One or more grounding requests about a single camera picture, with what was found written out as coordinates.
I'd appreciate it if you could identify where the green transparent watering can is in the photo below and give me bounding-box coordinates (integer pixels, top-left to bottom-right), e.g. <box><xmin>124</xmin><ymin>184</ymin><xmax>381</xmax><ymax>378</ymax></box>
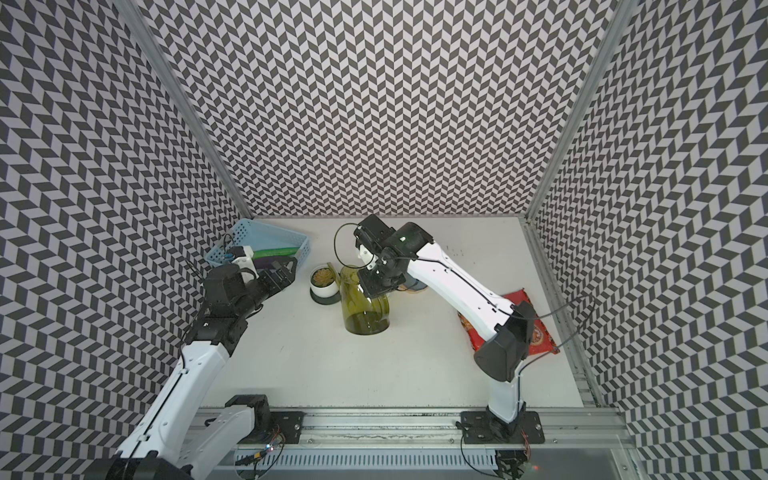
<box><xmin>329</xmin><ymin>263</ymin><xmax>390</xmax><ymax>336</ymax></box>

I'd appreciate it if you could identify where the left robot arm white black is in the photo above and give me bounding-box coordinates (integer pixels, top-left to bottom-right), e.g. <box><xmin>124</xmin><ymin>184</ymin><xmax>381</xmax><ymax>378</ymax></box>
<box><xmin>84</xmin><ymin>256</ymin><xmax>298</xmax><ymax>479</ymax></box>

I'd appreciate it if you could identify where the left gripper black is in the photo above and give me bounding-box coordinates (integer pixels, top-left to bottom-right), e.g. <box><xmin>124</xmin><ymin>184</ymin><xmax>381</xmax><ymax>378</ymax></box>
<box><xmin>234</xmin><ymin>258</ymin><xmax>296</xmax><ymax>317</ymax></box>

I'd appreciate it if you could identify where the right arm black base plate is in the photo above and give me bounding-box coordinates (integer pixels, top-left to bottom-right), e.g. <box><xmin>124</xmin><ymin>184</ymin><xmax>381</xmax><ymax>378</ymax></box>
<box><xmin>458</xmin><ymin>410</ymin><xmax>545</xmax><ymax>445</ymax></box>

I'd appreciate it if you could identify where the light blue plastic basket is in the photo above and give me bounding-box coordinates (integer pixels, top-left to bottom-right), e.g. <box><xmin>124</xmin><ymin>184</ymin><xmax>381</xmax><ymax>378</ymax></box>
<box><xmin>204</xmin><ymin>219</ymin><xmax>310</xmax><ymax>269</ymax></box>

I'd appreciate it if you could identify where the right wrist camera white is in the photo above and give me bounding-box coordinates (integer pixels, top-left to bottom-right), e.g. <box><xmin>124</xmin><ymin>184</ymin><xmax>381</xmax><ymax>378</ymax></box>
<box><xmin>358</xmin><ymin>245</ymin><xmax>379</xmax><ymax>270</ymax></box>

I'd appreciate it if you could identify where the black round saucer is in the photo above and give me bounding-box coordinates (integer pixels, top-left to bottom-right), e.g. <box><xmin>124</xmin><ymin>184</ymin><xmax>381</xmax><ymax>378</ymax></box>
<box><xmin>310</xmin><ymin>282</ymin><xmax>341</xmax><ymax>305</ymax></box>

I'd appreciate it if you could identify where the yellow succulent white pot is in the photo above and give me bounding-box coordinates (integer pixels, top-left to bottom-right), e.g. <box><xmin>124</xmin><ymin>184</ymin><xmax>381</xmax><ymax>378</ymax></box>
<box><xmin>310</xmin><ymin>264</ymin><xmax>338</xmax><ymax>287</ymax></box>

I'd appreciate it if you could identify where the red cookie snack bag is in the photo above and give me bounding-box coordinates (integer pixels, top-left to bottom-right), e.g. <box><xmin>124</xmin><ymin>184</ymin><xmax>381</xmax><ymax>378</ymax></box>
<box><xmin>458</xmin><ymin>289</ymin><xmax>560</xmax><ymax>356</ymax></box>

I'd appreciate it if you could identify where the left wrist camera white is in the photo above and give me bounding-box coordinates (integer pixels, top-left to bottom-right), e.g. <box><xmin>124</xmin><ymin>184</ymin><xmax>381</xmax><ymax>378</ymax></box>
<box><xmin>227</xmin><ymin>245</ymin><xmax>258</xmax><ymax>284</ymax></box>

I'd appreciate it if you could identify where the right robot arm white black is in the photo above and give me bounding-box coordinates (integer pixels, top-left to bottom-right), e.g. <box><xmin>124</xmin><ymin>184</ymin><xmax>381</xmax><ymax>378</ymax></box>
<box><xmin>354</xmin><ymin>214</ymin><xmax>535</xmax><ymax>424</ymax></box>

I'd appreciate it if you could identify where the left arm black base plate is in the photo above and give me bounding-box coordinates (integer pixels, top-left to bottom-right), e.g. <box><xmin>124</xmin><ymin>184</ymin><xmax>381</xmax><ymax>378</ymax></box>
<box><xmin>256</xmin><ymin>410</ymin><xmax>306</xmax><ymax>445</ymax></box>

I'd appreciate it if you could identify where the aluminium front rail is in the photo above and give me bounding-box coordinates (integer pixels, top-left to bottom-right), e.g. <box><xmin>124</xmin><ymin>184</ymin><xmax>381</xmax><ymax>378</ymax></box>
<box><xmin>185</xmin><ymin>407</ymin><xmax>646</xmax><ymax>479</ymax></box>

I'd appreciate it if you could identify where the pink succulent blue pot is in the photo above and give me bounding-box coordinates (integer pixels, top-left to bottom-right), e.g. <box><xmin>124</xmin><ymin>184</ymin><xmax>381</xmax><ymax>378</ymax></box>
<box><xmin>398</xmin><ymin>276</ymin><xmax>428</xmax><ymax>293</ymax></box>

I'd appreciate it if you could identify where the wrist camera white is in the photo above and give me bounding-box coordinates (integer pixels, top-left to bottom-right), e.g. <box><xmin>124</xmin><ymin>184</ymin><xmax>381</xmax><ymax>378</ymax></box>
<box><xmin>227</xmin><ymin>245</ymin><xmax>258</xmax><ymax>284</ymax></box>
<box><xmin>358</xmin><ymin>245</ymin><xmax>379</xmax><ymax>270</ymax></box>

